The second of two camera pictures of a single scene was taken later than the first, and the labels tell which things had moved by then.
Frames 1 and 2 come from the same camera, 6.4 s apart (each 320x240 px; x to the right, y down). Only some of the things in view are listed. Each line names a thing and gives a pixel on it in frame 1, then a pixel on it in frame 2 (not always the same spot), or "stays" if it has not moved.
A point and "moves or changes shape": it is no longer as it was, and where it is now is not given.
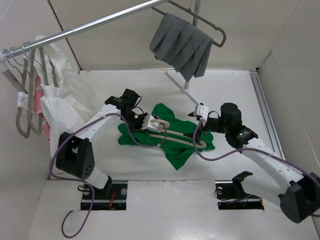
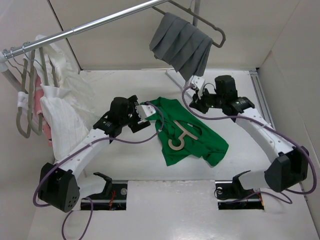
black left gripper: [138, 128] stays
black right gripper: [204, 127] → [198, 103]
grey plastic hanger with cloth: [177, 40] stays
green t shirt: [174, 137] moves or changes shape
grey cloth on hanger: [177, 42] stays
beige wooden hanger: [160, 130] → [181, 137]
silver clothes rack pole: [196, 21] stays
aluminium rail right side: [260, 96] stays
